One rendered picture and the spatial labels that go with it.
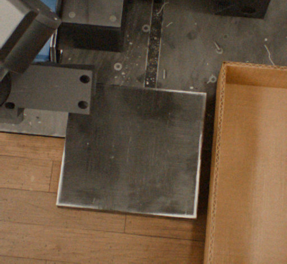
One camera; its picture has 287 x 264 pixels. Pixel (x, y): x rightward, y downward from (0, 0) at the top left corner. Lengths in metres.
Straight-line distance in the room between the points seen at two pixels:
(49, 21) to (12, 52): 0.04
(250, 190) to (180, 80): 0.17
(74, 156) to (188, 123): 0.15
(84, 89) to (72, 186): 0.22
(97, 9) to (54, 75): 0.21
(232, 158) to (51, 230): 0.24
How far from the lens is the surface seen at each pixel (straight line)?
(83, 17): 0.88
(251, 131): 0.92
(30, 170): 0.92
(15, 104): 0.70
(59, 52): 0.86
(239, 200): 0.90
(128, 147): 0.89
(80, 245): 0.89
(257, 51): 0.96
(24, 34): 0.63
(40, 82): 0.70
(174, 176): 0.88
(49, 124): 0.93
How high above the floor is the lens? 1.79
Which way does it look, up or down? 74 degrees down
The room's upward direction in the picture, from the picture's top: 1 degrees counter-clockwise
